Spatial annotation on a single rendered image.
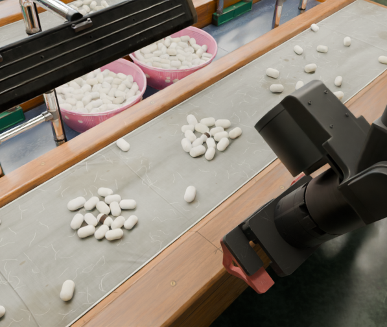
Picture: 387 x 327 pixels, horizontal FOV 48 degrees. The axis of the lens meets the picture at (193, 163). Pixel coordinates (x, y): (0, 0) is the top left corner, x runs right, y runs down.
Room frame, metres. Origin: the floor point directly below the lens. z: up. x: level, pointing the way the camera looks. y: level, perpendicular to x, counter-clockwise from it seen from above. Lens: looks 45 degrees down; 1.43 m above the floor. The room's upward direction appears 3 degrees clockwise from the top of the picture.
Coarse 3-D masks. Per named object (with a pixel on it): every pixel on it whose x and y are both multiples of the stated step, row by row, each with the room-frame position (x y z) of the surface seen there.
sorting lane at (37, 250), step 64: (256, 64) 1.12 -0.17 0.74; (320, 64) 1.14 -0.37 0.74; (384, 64) 1.16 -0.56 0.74; (64, 192) 0.59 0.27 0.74; (128, 192) 0.60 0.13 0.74; (0, 256) 0.43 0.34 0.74; (64, 256) 0.44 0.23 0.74; (128, 256) 0.45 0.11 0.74; (0, 320) 0.31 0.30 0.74; (64, 320) 0.32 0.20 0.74
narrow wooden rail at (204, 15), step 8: (200, 0) 1.48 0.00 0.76; (208, 0) 1.49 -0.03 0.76; (216, 0) 1.50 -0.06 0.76; (224, 0) 1.54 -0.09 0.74; (232, 0) 1.57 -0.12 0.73; (240, 0) 1.61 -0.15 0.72; (256, 0) 1.69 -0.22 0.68; (200, 8) 1.45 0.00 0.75; (208, 8) 1.48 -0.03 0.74; (216, 8) 1.51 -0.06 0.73; (200, 16) 1.45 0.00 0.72; (208, 16) 1.48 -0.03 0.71; (200, 24) 1.45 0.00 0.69; (208, 24) 1.48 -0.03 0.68; (176, 32) 1.36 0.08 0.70; (192, 32) 1.42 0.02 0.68; (128, 56) 1.20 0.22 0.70; (40, 96) 0.97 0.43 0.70; (24, 104) 0.94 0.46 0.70; (32, 104) 0.95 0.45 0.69; (40, 104) 0.97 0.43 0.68; (24, 112) 0.93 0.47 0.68
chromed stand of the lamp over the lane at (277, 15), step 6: (276, 0) 1.33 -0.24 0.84; (282, 0) 1.33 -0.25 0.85; (300, 0) 1.45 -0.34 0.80; (306, 0) 1.44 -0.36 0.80; (276, 6) 1.33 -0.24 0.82; (282, 6) 1.33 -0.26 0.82; (300, 6) 1.44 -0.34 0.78; (276, 12) 1.33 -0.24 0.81; (300, 12) 1.44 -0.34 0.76; (276, 18) 1.33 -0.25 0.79; (276, 24) 1.33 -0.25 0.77
